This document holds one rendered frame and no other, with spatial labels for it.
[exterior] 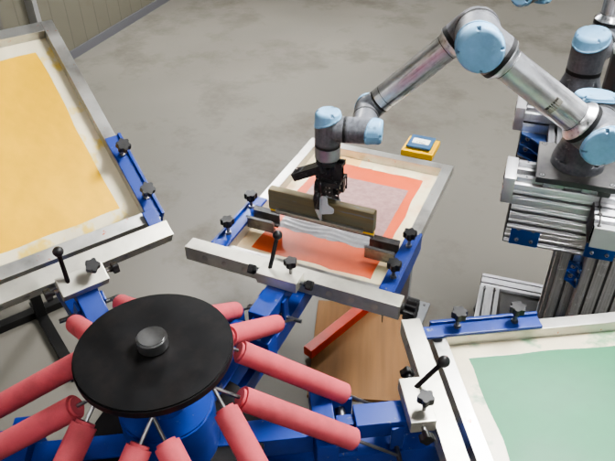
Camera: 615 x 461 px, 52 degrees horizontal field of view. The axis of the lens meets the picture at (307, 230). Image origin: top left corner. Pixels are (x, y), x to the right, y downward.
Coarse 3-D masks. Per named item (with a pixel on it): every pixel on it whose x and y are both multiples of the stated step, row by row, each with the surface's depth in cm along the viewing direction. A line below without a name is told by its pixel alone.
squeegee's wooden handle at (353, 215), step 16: (272, 192) 201; (288, 192) 199; (272, 208) 205; (288, 208) 202; (304, 208) 199; (336, 208) 194; (352, 208) 192; (368, 208) 192; (352, 224) 195; (368, 224) 192
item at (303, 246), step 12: (348, 168) 246; (360, 168) 246; (312, 180) 239; (348, 180) 239; (360, 180) 239; (312, 192) 233; (348, 192) 232; (276, 228) 215; (264, 240) 210; (288, 240) 210; (300, 240) 210; (312, 240) 210; (324, 240) 210; (276, 252) 205; (288, 252) 205; (300, 252) 205; (312, 252) 205
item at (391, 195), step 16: (368, 176) 241; (384, 176) 241; (400, 176) 241; (368, 192) 232; (384, 192) 232; (400, 192) 232; (384, 208) 224; (400, 208) 224; (384, 224) 216; (400, 224) 216; (320, 256) 203; (336, 256) 203; (352, 256) 203; (352, 272) 197; (368, 272) 197
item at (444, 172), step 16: (304, 160) 246; (368, 160) 249; (384, 160) 246; (400, 160) 244; (416, 160) 243; (288, 176) 236; (448, 176) 234; (432, 192) 225; (432, 208) 218; (416, 224) 210; (240, 240) 209; (320, 272) 192
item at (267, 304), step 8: (264, 288) 178; (272, 288) 178; (264, 296) 176; (272, 296) 176; (280, 296) 176; (288, 296) 181; (256, 304) 173; (264, 304) 173; (272, 304) 173; (280, 304) 176; (248, 312) 172; (256, 312) 171; (264, 312) 171; (272, 312) 172
